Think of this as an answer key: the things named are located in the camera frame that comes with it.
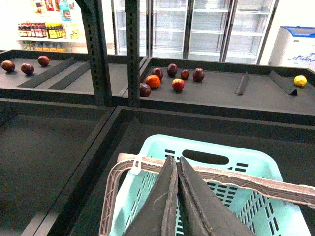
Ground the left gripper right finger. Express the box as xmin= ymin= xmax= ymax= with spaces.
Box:
xmin=177 ymin=157 xmax=254 ymax=236

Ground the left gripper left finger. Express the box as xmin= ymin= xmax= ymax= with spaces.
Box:
xmin=123 ymin=156 xmax=178 ymax=236

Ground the light blue plastic basket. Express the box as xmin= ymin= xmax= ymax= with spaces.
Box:
xmin=110 ymin=135 xmax=311 ymax=236

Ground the brown basket handle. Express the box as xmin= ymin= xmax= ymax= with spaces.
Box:
xmin=99 ymin=153 xmax=315 ymax=236

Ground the dark red apple front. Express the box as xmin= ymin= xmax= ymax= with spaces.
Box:
xmin=139 ymin=83 xmax=152 ymax=97

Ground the red yellow apple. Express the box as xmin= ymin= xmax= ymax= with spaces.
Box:
xmin=172 ymin=78 xmax=185 ymax=92

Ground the dark red apple right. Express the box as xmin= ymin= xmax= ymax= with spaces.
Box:
xmin=193 ymin=67 xmax=205 ymax=82

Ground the small red apple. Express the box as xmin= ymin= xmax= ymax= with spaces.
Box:
xmin=181 ymin=69 xmax=190 ymax=80

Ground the dark red apple left-middle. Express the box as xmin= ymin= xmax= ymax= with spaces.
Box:
xmin=152 ymin=67 xmax=163 ymax=80

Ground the dark red apple back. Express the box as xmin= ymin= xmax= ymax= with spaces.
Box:
xmin=166 ymin=63 xmax=178 ymax=78

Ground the white zip tie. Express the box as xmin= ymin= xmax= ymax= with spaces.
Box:
xmin=130 ymin=155 xmax=142 ymax=175

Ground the black lower right tray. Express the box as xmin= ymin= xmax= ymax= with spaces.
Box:
xmin=48 ymin=106 xmax=315 ymax=236

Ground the black tray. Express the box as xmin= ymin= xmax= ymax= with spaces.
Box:
xmin=0 ymin=49 xmax=148 ymax=106
xmin=48 ymin=106 xmax=315 ymax=236
xmin=0 ymin=99 xmax=113 ymax=236
xmin=140 ymin=58 xmax=315 ymax=126

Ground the black divider right one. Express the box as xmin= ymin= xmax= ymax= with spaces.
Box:
xmin=235 ymin=72 xmax=249 ymax=95

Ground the black divider one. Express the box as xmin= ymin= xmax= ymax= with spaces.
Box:
xmin=235 ymin=72 xmax=249 ymax=95
xmin=17 ymin=57 xmax=77 ymax=89

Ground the orange fruit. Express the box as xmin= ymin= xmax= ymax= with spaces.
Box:
xmin=145 ymin=75 xmax=160 ymax=89

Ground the black lower left tray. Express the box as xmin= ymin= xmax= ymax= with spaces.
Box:
xmin=0 ymin=99 xmax=113 ymax=236

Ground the black upper right tray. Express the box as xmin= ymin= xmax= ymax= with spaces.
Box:
xmin=140 ymin=58 xmax=315 ymax=126

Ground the black divider right two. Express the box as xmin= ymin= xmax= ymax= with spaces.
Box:
xmin=268 ymin=70 xmax=298 ymax=96

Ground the black divider two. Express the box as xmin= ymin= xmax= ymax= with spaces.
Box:
xmin=48 ymin=62 xmax=90 ymax=90
xmin=268 ymin=70 xmax=298 ymax=96

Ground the black divider left two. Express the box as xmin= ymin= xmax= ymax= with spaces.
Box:
xmin=48 ymin=62 xmax=90 ymax=90

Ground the yellow lemon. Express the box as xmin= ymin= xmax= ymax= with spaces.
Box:
xmin=293 ymin=75 xmax=307 ymax=87

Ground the black upper left tray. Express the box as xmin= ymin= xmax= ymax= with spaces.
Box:
xmin=0 ymin=49 xmax=148 ymax=106

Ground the black divider left one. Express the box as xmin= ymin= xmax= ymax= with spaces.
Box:
xmin=17 ymin=57 xmax=77 ymax=89

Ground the glass door refrigerator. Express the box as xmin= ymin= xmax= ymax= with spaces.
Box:
xmin=110 ymin=0 xmax=280 ymax=65

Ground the white chest freezer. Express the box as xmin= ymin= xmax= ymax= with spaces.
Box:
xmin=268 ymin=26 xmax=315 ymax=71

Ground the dark fruit back left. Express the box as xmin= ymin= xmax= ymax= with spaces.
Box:
xmin=37 ymin=55 xmax=50 ymax=67

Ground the dark fruit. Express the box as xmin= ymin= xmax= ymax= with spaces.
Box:
xmin=21 ymin=63 xmax=34 ymax=75
xmin=37 ymin=55 xmax=50 ymax=67
xmin=1 ymin=60 xmax=15 ymax=73

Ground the dark fruit middle left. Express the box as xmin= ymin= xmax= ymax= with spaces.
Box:
xmin=21 ymin=63 xmax=34 ymax=75

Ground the dark fruit far left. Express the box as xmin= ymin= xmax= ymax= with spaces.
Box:
xmin=1 ymin=60 xmax=15 ymax=73

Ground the yellow label bottles row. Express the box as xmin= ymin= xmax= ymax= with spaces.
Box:
xmin=45 ymin=23 xmax=65 ymax=39

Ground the white grocery shelf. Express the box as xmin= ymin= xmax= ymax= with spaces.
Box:
xmin=14 ymin=0 xmax=87 ymax=54

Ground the dark sauce bottles row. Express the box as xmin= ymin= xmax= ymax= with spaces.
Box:
xmin=17 ymin=22 xmax=47 ymax=38

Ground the black shelf post middle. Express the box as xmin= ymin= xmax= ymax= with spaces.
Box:
xmin=125 ymin=0 xmax=140 ymax=107

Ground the black shelf post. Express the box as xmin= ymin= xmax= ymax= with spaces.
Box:
xmin=125 ymin=0 xmax=140 ymax=107
xmin=76 ymin=0 xmax=112 ymax=106

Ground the black shelf post left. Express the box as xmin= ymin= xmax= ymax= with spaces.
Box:
xmin=76 ymin=0 xmax=112 ymax=106

